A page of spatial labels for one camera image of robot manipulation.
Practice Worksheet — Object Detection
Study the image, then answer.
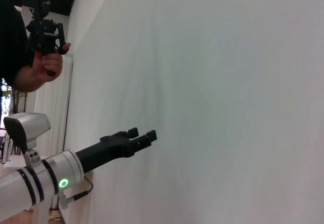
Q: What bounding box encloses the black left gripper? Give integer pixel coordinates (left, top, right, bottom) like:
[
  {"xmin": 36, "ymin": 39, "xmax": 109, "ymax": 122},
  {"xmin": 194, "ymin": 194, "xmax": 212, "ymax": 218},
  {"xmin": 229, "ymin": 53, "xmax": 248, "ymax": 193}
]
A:
[{"xmin": 75, "ymin": 127, "xmax": 158, "ymax": 174}]

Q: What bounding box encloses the black handheld teleoperation controller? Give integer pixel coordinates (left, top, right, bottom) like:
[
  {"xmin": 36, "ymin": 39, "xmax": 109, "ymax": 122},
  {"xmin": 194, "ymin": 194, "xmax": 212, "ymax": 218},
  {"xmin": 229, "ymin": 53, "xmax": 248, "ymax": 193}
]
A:
[{"xmin": 25, "ymin": 0, "xmax": 67, "ymax": 77}]

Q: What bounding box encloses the person's bare forearm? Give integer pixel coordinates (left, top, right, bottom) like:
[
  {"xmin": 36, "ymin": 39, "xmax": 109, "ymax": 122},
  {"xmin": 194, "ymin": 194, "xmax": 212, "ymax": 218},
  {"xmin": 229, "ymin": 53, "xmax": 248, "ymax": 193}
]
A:
[{"xmin": 14, "ymin": 65, "xmax": 49, "ymax": 93}]

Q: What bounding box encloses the person's bare hand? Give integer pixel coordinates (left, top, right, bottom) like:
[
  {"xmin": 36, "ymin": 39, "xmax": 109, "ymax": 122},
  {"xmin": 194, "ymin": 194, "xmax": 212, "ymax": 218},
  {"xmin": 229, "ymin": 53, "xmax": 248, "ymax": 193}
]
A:
[{"xmin": 32, "ymin": 42, "xmax": 72, "ymax": 83}]

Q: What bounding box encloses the white vertical window blind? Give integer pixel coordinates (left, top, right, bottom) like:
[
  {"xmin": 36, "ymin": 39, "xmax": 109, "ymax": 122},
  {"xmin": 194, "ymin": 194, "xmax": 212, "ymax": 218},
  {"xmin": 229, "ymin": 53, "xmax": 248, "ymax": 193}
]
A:
[{"xmin": 34, "ymin": 54, "xmax": 74, "ymax": 159}]

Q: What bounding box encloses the green leafy plant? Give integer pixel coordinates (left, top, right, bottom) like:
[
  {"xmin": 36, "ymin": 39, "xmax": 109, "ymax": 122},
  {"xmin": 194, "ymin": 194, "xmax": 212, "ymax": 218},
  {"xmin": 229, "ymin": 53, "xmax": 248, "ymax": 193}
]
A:
[{"xmin": 0, "ymin": 78, "xmax": 28, "ymax": 156}]

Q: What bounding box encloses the person's black shirt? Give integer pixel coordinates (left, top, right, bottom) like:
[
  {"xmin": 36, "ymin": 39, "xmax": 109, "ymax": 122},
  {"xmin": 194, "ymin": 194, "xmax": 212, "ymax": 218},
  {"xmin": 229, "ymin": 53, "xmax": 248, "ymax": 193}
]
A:
[{"xmin": 0, "ymin": 0, "xmax": 31, "ymax": 88}]

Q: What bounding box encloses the left gripper cable with connector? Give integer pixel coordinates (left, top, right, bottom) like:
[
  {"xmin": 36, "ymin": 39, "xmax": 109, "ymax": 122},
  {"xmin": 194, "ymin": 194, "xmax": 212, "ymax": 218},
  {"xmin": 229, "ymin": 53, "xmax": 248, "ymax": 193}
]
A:
[{"xmin": 50, "ymin": 175, "xmax": 94, "ymax": 211}]

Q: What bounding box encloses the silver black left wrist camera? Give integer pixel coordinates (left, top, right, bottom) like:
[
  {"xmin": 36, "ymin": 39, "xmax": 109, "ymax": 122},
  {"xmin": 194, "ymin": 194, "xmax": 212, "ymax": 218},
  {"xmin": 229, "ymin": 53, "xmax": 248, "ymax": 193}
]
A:
[{"xmin": 3, "ymin": 112, "xmax": 52, "ymax": 169}]

